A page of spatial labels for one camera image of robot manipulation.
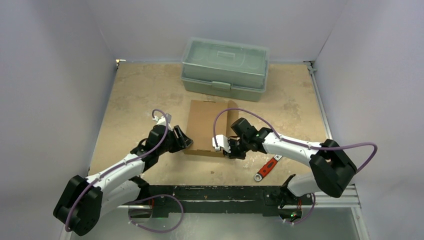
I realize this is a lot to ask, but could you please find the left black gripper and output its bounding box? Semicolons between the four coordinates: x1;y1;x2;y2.
157;125;192;155

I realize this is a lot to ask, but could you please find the brown cardboard box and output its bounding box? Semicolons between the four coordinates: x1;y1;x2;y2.
183;100;239;158

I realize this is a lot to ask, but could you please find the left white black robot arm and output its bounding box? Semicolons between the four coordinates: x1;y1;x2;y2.
53;125;194;236

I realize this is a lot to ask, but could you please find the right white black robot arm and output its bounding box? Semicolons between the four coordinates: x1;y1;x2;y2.
212;117;358;204

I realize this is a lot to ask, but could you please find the translucent green plastic toolbox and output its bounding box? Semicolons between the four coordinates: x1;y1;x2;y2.
180;37;270;102

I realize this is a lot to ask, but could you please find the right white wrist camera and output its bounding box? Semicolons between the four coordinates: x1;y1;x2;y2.
212;134;231;153

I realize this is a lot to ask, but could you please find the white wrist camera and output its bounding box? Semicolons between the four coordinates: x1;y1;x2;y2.
212;134;231;153
152;113;172;131

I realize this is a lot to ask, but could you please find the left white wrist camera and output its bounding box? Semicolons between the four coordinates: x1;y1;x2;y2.
152;113;172;131

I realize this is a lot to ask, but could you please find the red handled adjustable wrench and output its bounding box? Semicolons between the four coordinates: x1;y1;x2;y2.
253;155;282;182

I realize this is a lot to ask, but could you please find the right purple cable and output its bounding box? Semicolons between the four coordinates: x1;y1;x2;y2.
212;107;379;227

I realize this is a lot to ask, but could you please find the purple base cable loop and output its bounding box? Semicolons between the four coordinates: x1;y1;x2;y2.
128;193;185;234

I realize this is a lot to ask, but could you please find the black metal base rail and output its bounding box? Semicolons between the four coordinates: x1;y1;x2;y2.
117;184;362;219

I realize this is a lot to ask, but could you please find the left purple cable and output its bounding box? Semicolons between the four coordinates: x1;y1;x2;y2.
64;109;170;233

